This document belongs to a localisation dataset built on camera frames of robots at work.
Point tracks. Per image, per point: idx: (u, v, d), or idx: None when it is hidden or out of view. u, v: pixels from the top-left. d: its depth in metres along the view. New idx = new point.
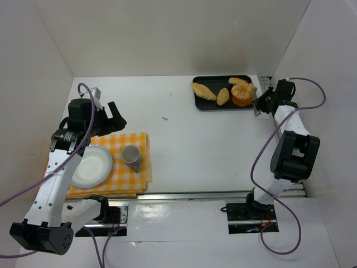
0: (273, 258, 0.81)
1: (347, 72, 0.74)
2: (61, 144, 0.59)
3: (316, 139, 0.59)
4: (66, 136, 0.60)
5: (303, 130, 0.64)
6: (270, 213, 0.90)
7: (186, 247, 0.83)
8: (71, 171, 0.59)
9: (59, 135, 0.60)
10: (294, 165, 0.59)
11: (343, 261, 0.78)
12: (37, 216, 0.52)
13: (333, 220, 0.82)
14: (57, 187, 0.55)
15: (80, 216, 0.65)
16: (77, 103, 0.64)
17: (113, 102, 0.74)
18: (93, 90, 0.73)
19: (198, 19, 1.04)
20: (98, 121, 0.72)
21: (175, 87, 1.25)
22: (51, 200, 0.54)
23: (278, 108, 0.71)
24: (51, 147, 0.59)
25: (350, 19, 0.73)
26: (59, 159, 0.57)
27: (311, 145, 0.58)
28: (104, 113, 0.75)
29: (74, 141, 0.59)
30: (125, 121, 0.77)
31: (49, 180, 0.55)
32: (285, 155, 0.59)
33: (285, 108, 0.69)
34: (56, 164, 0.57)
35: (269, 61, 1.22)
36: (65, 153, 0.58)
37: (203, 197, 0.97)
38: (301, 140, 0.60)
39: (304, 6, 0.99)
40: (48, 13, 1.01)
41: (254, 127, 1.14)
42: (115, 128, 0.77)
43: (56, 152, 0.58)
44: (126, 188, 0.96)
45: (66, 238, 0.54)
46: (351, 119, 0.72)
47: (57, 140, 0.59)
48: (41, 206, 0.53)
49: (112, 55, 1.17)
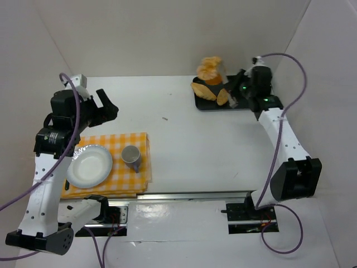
0: (273, 258, 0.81)
1: (347, 72, 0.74)
2: (47, 147, 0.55)
3: (316, 160, 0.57)
4: (50, 138, 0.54)
5: (299, 149, 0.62)
6: (270, 213, 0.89)
7: (186, 247, 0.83)
8: (61, 176, 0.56)
9: (43, 138, 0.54)
10: (298, 191, 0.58)
11: (343, 261, 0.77)
12: (30, 226, 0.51)
13: (333, 220, 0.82)
14: (48, 196, 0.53)
15: (79, 216, 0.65)
16: (61, 96, 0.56)
17: (102, 91, 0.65)
18: (78, 78, 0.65)
19: (198, 19, 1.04)
20: (87, 112, 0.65)
21: (175, 87, 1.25)
22: (43, 209, 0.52)
23: (264, 115, 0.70)
24: (37, 151, 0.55)
25: (350, 19, 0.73)
26: (46, 166, 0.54)
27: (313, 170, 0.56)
28: (92, 102, 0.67)
29: (61, 144, 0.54)
30: (117, 108, 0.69)
31: (39, 190, 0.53)
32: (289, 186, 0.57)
33: (271, 116, 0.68)
34: (44, 171, 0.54)
35: (269, 61, 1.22)
36: (52, 159, 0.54)
37: (203, 197, 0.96)
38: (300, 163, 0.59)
39: (304, 6, 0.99)
40: (48, 13, 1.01)
41: (254, 127, 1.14)
42: (106, 118, 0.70)
43: (42, 157, 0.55)
44: (126, 188, 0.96)
45: (66, 239, 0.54)
46: (351, 119, 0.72)
47: (43, 144, 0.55)
48: (34, 216, 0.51)
49: (112, 55, 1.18)
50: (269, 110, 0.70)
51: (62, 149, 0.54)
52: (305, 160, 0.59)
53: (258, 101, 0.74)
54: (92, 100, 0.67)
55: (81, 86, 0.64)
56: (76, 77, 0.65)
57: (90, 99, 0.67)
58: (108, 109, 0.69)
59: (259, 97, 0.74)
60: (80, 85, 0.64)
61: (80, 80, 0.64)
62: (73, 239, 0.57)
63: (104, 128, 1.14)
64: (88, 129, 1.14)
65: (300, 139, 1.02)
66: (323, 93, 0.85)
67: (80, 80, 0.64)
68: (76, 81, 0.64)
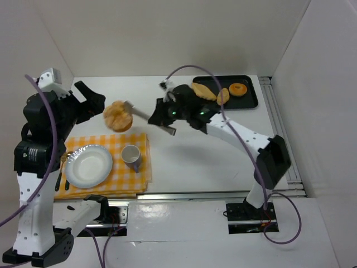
0: (273, 259, 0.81)
1: (346, 72, 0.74)
2: (27, 166, 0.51)
3: (276, 137, 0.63)
4: (30, 155, 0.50)
5: (257, 135, 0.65)
6: (270, 213, 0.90)
7: (186, 247, 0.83)
8: (48, 193, 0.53)
9: (23, 155, 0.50)
10: (281, 171, 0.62)
11: (343, 261, 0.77)
12: (25, 247, 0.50)
13: (333, 219, 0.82)
14: (37, 217, 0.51)
15: (79, 220, 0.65)
16: (35, 106, 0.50)
17: (81, 82, 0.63)
18: (51, 73, 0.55)
19: (198, 19, 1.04)
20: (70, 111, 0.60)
21: (175, 87, 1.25)
22: (35, 229, 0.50)
23: (210, 127, 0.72)
24: (18, 171, 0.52)
25: (350, 19, 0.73)
26: (31, 186, 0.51)
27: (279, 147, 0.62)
28: (73, 97, 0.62)
29: (43, 162, 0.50)
30: (102, 96, 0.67)
31: (27, 211, 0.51)
32: (271, 173, 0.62)
33: (216, 124, 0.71)
34: (29, 191, 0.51)
35: (269, 61, 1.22)
36: (35, 177, 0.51)
37: (202, 197, 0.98)
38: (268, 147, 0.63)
39: (304, 6, 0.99)
40: (48, 13, 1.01)
41: (254, 127, 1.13)
42: (92, 112, 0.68)
43: (24, 177, 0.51)
44: (126, 188, 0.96)
45: (66, 246, 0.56)
46: (351, 119, 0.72)
47: (23, 162, 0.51)
48: (27, 237, 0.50)
49: (113, 55, 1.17)
50: (212, 120, 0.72)
51: (44, 167, 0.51)
52: (269, 143, 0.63)
53: (197, 117, 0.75)
54: (71, 95, 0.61)
55: (54, 83, 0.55)
56: (47, 73, 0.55)
57: (70, 95, 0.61)
58: (93, 103, 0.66)
59: (194, 115, 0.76)
60: (53, 81, 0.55)
61: (52, 76, 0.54)
62: (73, 242, 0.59)
63: (103, 128, 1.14)
64: (88, 129, 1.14)
65: (300, 139, 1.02)
66: (323, 92, 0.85)
67: (52, 77, 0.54)
68: (48, 79, 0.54)
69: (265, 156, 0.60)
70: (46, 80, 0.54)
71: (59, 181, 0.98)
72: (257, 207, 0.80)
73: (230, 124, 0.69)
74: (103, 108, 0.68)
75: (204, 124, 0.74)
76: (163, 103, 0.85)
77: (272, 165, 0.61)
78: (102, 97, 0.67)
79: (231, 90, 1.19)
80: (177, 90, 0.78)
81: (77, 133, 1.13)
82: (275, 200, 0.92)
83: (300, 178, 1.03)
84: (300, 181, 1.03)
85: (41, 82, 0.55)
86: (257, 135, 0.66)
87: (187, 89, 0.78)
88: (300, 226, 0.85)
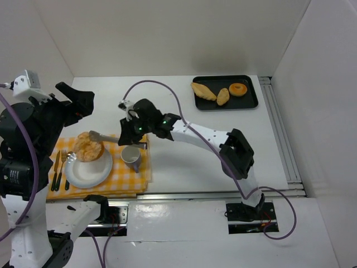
0: (273, 259, 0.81)
1: (346, 72, 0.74)
2: (11, 187, 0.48)
3: (235, 131, 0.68)
4: (11, 177, 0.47)
5: (216, 132, 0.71)
6: (270, 213, 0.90)
7: (186, 247, 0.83)
8: (39, 210, 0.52)
9: (4, 177, 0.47)
10: (246, 161, 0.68)
11: (344, 261, 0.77)
12: (20, 264, 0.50)
13: (333, 219, 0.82)
14: (29, 236, 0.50)
15: (78, 222, 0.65)
16: (11, 124, 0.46)
17: (62, 82, 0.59)
18: (25, 78, 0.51)
19: (197, 19, 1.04)
20: (54, 119, 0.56)
21: (175, 87, 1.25)
22: (29, 247, 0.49)
23: (175, 133, 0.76)
24: (1, 193, 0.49)
25: (350, 19, 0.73)
26: (17, 208, 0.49)
27: (239, 137, 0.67)
28: (57, 101, 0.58)
29: (26, 183, 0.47)
30: (91, 94, 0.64)
31: (18, 231, 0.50)
32: (239, 164, 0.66)
33: (178, 129, 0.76)
34: (16, 213, 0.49)
35: (269, 61, 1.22)
36: (20, 200, 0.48)
37: (202, 197, 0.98)
38: (229, 142, 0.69)
39: (304, 6, 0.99)
40: (48, 13, 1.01)
41: (254, 127, 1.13)
42: (80, 114, 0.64)
43: (9, 199, 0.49)
44: (126, 188, 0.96)
45: (65, 252, 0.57)
46: (351, 119, 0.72)
47: (5, 185, 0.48)
48: (21, 254, 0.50)
49: (114, 55, 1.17)
50: (174, 127, 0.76)
51: (29, 188, 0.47)
52: (228, 137, 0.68)
53: (162, 127, 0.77)
54: (53, 99, 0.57)
55: (31, 89, 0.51)
56: (21, 77, 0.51)
57: (51, 100, 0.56)
58: (80, 105, 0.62)
59: (159, 124, 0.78)
60: (31, 86, 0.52)
61: (28, 81, 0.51)
62: (73, 245, 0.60)
63: (102, 128, 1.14)
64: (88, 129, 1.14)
65: (300, 139, 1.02)
66: (323, 92, 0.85)
67: (27, 82, 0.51)
68: (23, 84, 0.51)
69: (227, 149, 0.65)
70: (21, 86, 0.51)
71: (59, 181, 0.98)
72: (253, 205, 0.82)
73: (191, 127, 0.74)
74: (92, 110, 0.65)
75: (168, 132, 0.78)
76: (127, 122, 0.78)
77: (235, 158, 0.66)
78: (89, 96, 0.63)
79: (231, 90, 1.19)
80: (135, 105, 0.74)
81: (77, 133, 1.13)
82: (275, 200, 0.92)
83: (300, 178, 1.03)
84: (300, 181, 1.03)
85: (17, 88, 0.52)
86: (217, 132, 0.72)
87: (146, 102, 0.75)
88: (294, 224, 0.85)
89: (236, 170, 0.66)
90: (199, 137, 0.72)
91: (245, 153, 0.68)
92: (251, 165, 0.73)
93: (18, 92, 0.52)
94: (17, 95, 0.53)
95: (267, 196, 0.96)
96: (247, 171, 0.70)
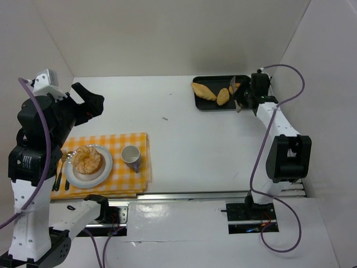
0: (273, 259, 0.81)
1: (347, 72, 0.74)
2: (22, 172, 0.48)
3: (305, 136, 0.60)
4: (24, 162, 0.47)
5: (292, 129, 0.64)
6: (270, 212, 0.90)
7: (186, 247, 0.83)
8: (44, 200, 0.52)
9: (17, 162, 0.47)
10: (290, 168, 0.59)
11: (344, 261, 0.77)
12: (21, 253, 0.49)
13: (333, 219, 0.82)
14: (31, 224, 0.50)
15: (78, 220, 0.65)
16: (30, 111, 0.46)
17: (78, 84, 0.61)
18: (46, 76, 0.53)
19: (197, 19, 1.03)
20: (67, 113, 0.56)
21: (175, 86, 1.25)
22: (30, 236, 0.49)
23: (261, 108, 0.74)
24: (12, 177, 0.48)
25: (350, 19, 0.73)
26: (25, 194, 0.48)
27: (304, 147, 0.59)
28: (71, 100, 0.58)
29: (37, 170, 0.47)
30: (102, 96, 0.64)
31: (22, 218, 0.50)
32: (279, 162, 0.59)
33: (266, 108, 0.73)
34: (23, 199, 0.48)
35: (269, 61, 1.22)
36: (29, 186, 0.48)
37: (203, 197, 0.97)
38: (292, 142, 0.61)
39: (303, 7, 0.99)
40: (48, 13, 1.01)
41: (254, 127, 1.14)
42: (91, 114, 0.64)
43: (19, 184, 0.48)
44: (126, 188, 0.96)
45: (62, 249, 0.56)
46: (351, 119, 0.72)
47: (17, 170, 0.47)
48: (22, 243, 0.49)
49: (114, 55, 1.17)
50: (265, 104, 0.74)
51: (39, 174, 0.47)
52: (296, 137, 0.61)
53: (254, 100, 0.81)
54: (68, 97, 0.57)
55: (51, 86, 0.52)
56: (42, 75, 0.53)
57: (67, 97, 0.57)
58: (91, 105, 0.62)
59: (256, 96, 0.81)
60: (52, 84, 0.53)
61: (48, 79, 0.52)
62: (70, 244, 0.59)
63: (103, 128, 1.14)
64: (88, 129, 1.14)
65: None
66: (323, 92, 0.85)
67: (48, 79, 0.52)
68: (44, 80, 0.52)
69: (284, 142, 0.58)
70: (42, 82, 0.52)
71: (59, 180, 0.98)
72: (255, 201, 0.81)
73: (277, 111, 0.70)
74: (102, 112, 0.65)
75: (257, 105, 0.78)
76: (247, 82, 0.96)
77: (284, 157, 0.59)
78: (100, 98, 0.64)
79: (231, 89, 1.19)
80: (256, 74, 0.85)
81: (77, 133, 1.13)
82: (275, 200, 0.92)
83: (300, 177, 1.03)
84: (300, 181, 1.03)
85: (37, 85, 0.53)
86: (290, 129, 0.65)
87: (263, 76, 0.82)
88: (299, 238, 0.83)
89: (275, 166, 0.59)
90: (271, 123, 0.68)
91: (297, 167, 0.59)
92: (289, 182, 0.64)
93: (37, 89, 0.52)
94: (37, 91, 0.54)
95: None
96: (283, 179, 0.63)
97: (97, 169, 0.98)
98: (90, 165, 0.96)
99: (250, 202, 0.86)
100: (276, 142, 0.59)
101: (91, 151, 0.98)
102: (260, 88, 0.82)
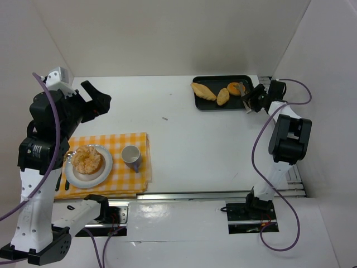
0: (273, 258, 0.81)
1: (346, 73, 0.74)
2: (30, 162, 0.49)
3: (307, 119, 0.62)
4: (34, 151, 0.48)
5: (295, 115, 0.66)
6: (270, 213, 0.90)
7: (185, 247, 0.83)
8: (49, 191, 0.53)
9: (27, 152, 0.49)
10: (290, 147, 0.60)
11: (344, 261, 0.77)
12: (23, 243, 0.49)
13: (333, 219, 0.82)
14: (37, 214, 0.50)
15: (80, 218, 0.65)
16: (42, 104, 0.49)
17: (87, 82, 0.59)
18: (58, 72, 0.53)
19: (198, 19, 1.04)
20: (75, 109, 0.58)
21: (175, 86, 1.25)
22: (33, 226, 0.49)
23: (273, 104, 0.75)
24: (20, 166, 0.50)
25: (351, 20, 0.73)
26: (32, 182, 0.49)
27: (305, 128, 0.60)
28: (78, 97, 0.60)
29: (46, 159, 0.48)
30: (109, 95, 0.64)
31: (27, 207, 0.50)
32: (280, 135, 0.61)
33: (278, 103, 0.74)
34: (30, 187, 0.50)
35: (269, 61, 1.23)
36: (37, 175, 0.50)
37: (203, 197, 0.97)
38: (295, 124, 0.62)
39: (304, 7, 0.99)
40: (48, 13, 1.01)
41: (252, 127, 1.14)
42: (97, 111, 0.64)
43: (27, 173, 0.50)
44: (125, 188, 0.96)
45: (63, 245, 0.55)
46: (351, 119, 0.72)
47: (27, 159, 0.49)
48: (25, 234, 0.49)
49: (114, 55, 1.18)
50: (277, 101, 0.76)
51: (47, 164, 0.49)
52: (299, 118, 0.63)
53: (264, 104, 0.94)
54: (77, 95, 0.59)
55: (61, 82, 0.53)
56: (54, 71, 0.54)
57: (76, 94, 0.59)
58: (98, 103, 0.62)
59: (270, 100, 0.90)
60: (63, 80, 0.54)
61: (59, 75, 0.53)
62: (71, 240, 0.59)
63: (102, 128, 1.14)
64: (88, 129, 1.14)
65: None
66: (323, 93, 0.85)
67: (59, 76, 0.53)
68: (55, 77, 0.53)
69: (285, 117, 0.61)
70: (53, 78, 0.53)
71: (59, 180, 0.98)
72: (255, 196, 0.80)
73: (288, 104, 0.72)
74: (108, 110, 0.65)
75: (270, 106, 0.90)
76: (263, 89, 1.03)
77: (285, 133, 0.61)
78: (107, 97, 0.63)
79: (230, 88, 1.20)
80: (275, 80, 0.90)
81: (77, 133, 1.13)
82: (275, 200, 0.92)
83: (300, 177, 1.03)
84: (300, 181, 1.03)
85: (49, 81, 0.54)
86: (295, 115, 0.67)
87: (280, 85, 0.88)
88: (298, 236, 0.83)
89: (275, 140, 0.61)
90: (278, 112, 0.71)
91: (297, 145, 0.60)
92: (289, 163, 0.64)
93: (48, 85, 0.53)
94: None
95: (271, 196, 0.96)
96: (281, 157, 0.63)
97: (97, 169, 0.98)
98: (90, 165, 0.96)
99: (250, 200, 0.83)
100: (278, 119, 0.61)
101: (91, 151, 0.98)
102: (276, 92, 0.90)
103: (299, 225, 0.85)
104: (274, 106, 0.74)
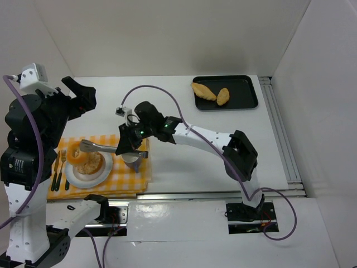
0: (273, 259, 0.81)
1: (346, 73, 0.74)
2: (14, 176, 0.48)
3: (237, 133, 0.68)
4: (17, 166, 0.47)
5: (219, 134, 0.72)
6: (270, 213, 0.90)
7: (186, 247, 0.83)
8: (38, 204, 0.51)
9: (9, 166, 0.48)
10: (250, 166, 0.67)
11: (344, 261, 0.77)
12: (18, 254, 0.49)
13: (333, 219, 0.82)
14: (27, 229, 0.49)
15: (78, 220, 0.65)
16: (19, 114, 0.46)
17: (68, 77, 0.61)
18: (34, 71, 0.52)
19: (198, 19, 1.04)
20: (59, 111, 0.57)
21: (175, 86, 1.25)
22: (26, 238, 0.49)
23: (177, 136, 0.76)
24: (5, 181, 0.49)
25: (351, 20, 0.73)
26: (18, 197, 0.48)
27: (243, 140, 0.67)
28: (62, 95, 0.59)
29: (30, 173, 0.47)
30: (92, 89, 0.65)
31: (17, 221, 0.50)
32: (243, 167, 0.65)
33: (180, 132, 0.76)
34: (17, 202, 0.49)
35: (269, 61, 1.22)
36: (23, 190, 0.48)
37: (203, 197, 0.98)
38: (232, 144, 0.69)
39: (303, 7, 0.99)
40: (48, 13, 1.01)
41: (253, 127, 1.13)
42: (83, 109, 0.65)
43: (11, 188, 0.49)
44: (125, 188, 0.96)
45: (61, 248, 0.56)
46: (350, 119, 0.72)
47: (9, 173, 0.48)
48: (19, 245, 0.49)
49: (114, 55, 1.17)
50: (176, 130, 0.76)
51: (32, 176, 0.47)
52: (232, 138, 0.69)
53: (164, 130, 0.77)
54: (59, 93, 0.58)
55: (39, 82, 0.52)
56: (29, 71, 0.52)
57: (57, 92, 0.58)
58: (84, 99, 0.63)
59: (160, 129, 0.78)
60: (40, 79, 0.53)
61: (36, 74, 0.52)
62: (70, 242, 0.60)
63: (102, 128, 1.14)
64: (88, 129, 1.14)
65: (300, 139, 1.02)
66: (323, 93, 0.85)
67: (35, 75, 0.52)
68: (32, 76, 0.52)
69: (231, 151, 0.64)
70: (29, 78, 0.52)
71: (59, 181, 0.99)
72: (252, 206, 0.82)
73: (193, 129, 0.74)
74: (94, 107, 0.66)
75: (170, 135, 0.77)
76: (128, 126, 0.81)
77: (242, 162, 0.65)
78: (91, 91, 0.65)
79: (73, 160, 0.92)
80: (139, 108, 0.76)
81: (77, 133, 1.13)
82: (275, 200, 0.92)
83: (300, 177, 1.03)
84: (300, 181, 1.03)
85: (24, 81, 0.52)
86: (219, 134, 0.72)
87: (148, 105, 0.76)
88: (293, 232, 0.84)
89: (240, 172, 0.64)
90: (202, 139, 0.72)
91: (249, 155, 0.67)
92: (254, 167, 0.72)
93: (25, 85, 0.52)
94: (23, 87, 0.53)
95: (266, 196, 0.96)
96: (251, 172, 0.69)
97: (97, 169, 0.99)
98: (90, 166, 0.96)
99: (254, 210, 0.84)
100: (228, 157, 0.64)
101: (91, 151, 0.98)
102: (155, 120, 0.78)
103: (295, 222, 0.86)
104: (179, 137, 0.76)
